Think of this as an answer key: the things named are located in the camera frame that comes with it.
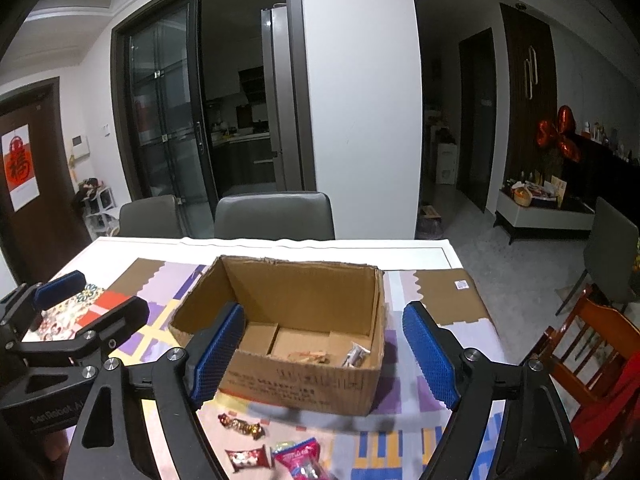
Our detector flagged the red snack packet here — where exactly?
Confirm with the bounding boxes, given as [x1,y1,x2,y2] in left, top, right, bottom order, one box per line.
[225,445,273,473]

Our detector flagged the brown entrance door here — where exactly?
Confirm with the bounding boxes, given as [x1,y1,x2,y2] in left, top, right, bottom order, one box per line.
[0,77,93,286]

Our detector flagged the red white door poster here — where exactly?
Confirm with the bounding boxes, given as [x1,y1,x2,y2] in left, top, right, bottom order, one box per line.
[0,122,40,212]

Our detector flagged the brown wooden chair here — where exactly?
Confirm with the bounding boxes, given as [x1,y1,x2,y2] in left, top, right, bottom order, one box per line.
[520,285,640,456]

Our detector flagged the tall dark wardrobe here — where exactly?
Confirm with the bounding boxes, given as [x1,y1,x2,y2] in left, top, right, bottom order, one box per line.
[500,2,558,206]

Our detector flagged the white hallway box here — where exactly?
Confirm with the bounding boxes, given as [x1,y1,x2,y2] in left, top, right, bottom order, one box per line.
[436,142,458,185]

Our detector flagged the gold red candy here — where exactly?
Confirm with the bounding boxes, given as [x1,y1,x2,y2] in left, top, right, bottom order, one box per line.
[217,412,265,440]

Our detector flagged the black white snack packet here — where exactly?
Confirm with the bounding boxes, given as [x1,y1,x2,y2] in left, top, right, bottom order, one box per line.
[342,342,371,367]

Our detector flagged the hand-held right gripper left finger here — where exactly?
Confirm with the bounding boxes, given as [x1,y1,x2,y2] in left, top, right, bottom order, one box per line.
[62,301,247,480]

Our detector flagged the brown cardboard box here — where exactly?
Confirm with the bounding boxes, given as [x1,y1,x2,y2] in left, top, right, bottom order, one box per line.
[168,255,387,417]

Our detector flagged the red foil balloon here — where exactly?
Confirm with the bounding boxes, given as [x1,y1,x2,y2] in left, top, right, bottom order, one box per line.
[537,105,582,163]

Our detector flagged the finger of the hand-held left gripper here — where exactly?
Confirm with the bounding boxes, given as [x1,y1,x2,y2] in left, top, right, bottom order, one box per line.
[20,296,150,361]
[0,270,87,343]

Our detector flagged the white low cabinet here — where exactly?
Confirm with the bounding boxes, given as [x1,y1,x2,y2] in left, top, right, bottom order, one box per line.
[494,187,596,246]

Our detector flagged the dark sliding glass door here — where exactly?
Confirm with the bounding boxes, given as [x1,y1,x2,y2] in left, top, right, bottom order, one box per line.
[111,2,221,208]

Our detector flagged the white shoe rack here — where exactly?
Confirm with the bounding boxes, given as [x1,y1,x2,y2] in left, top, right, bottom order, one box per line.
[75,177,118,238]

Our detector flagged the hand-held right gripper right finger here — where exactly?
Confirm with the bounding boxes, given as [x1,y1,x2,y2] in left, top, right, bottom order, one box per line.
[402,301,583,480]

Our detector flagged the colourful patterned tablecloth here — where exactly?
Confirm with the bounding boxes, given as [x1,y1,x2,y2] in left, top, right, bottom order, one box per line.
[22,257,506,480]

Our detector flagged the dark interior door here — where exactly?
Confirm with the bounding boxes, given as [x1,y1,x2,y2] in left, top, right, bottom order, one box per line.
[459,27,496,213]

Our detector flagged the tan snack in box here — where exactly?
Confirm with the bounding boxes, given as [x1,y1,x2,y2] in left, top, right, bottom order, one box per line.
[290,350,331,365]

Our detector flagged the dark sideboard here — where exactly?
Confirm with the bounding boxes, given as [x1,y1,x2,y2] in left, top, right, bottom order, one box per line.
[570,132,640,211]

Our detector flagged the grey side chair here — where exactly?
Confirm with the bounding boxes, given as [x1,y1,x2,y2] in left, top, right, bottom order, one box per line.
[556,196,640,317]

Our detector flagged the pink snack packet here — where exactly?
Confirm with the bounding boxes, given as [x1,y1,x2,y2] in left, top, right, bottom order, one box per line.
[271,437,326,480]

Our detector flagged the red cloth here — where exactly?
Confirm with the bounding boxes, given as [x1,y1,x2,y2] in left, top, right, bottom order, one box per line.
[570,355,640,453]

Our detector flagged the grey dining chair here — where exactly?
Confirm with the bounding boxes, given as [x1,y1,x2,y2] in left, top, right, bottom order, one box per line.
[119,195,182,238]
[214,191,336,241]

